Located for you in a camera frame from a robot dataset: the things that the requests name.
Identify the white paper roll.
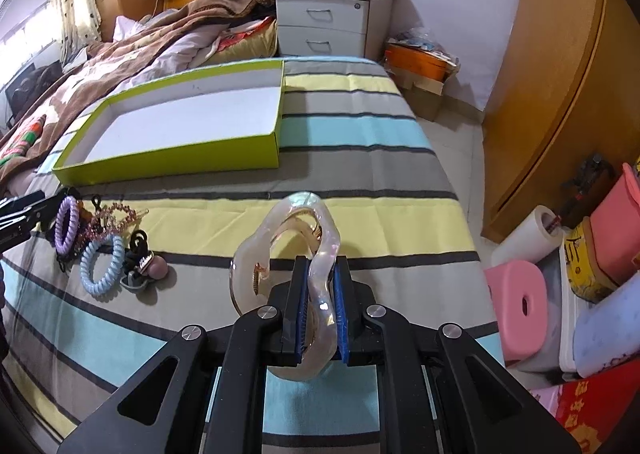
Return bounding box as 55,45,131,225
490,205,564,266

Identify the brown fleece blanket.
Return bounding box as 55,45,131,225
1,0,274,197

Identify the pink plastic bin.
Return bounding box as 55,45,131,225
590,162,640,286

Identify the purple spiral hair tie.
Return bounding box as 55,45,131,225
53,196,82,257

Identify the white drawer nightstand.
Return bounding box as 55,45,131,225
274,0,394,62

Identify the striped table cloth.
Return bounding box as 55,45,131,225
0,55,507,454

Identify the orange storage box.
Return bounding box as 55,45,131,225
384,42,459,82

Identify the pink plastic stool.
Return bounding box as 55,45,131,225
484,260,548,363

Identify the green shallow cardboard box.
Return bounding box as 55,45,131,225
53,59,284,186

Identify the large translucent pink hair claw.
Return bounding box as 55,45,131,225
229,192,341,382

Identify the pink rhinestone hair clip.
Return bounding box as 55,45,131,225
86,201,148,240

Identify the wooden wardrobe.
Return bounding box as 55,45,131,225
482,0,639,243

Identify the light blue spiral hair tie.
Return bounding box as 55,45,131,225
78,234,125,298

